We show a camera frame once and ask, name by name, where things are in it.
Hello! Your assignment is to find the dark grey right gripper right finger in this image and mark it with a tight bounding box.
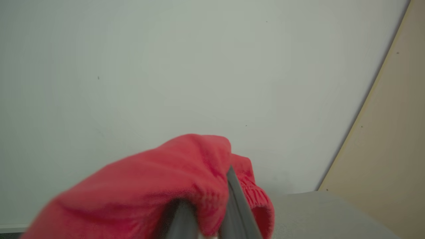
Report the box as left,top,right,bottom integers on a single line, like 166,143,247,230
218,165,264,239

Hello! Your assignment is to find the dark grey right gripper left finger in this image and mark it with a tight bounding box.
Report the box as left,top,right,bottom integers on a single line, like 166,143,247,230
162,199,200,239

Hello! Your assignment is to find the red garment with white trim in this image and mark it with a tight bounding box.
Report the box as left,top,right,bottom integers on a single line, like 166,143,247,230
18,133,276,239

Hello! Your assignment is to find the white baseboard rail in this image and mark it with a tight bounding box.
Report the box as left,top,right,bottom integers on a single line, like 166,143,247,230
0,224,31,234

